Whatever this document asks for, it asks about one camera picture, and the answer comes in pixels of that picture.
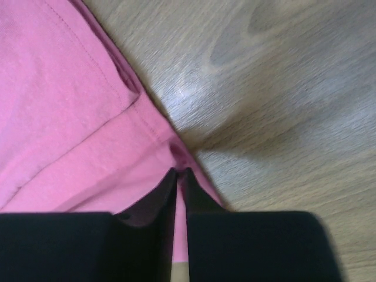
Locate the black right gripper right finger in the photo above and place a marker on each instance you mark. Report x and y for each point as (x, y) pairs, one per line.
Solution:
(254, 246)

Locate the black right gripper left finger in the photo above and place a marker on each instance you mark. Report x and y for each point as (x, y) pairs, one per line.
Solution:
(133, 245)

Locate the pink t shirt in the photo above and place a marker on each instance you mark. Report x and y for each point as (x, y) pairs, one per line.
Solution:
(79, 133)

